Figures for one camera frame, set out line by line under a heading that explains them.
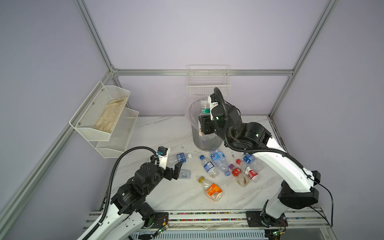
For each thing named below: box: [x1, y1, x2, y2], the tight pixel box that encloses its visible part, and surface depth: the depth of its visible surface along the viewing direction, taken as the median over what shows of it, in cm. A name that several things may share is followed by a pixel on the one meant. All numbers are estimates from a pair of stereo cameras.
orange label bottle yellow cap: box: [198, 176, 224, 202], surface depth 82 cm
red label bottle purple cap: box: [228, 164, 242, 177], surface depth 88 cm
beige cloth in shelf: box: [94, 96, 128, 134], surface depth 81 cm
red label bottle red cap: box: [236, 159, 259, 183], surface depth 86 cm
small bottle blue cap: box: [200, 155, 220, 178], surface depth 89 cm
